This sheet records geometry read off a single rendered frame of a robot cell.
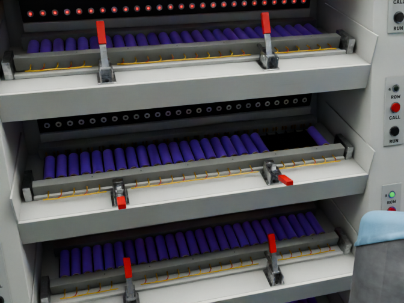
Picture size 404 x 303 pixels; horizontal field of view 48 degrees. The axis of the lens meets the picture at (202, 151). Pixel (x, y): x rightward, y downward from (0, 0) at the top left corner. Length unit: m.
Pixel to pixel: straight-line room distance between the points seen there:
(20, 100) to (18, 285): 0.29
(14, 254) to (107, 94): 0.29
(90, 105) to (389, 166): 0.54
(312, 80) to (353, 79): 0.08
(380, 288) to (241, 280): 0.45
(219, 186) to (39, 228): 0.30
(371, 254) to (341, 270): 0.48
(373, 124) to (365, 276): 0.43
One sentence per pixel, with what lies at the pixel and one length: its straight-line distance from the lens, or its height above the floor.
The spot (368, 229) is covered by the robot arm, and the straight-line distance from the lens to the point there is 0.47.
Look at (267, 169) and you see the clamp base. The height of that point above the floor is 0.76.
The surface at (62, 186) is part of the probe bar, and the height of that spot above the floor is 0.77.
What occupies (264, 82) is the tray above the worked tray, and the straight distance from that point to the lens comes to 0.76.
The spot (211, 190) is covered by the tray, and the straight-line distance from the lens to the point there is 0.77.
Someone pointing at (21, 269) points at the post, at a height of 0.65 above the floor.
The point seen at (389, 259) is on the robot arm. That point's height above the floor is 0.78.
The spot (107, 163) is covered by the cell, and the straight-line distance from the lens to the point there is 0.81.
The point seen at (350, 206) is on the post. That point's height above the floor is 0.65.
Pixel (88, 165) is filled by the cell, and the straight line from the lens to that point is 0.81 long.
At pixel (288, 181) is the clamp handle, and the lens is 0.74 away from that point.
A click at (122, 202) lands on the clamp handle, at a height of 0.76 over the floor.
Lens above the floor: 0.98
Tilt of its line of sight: 14 degrees down
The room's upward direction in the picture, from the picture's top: 4 degrees counter-clockwise
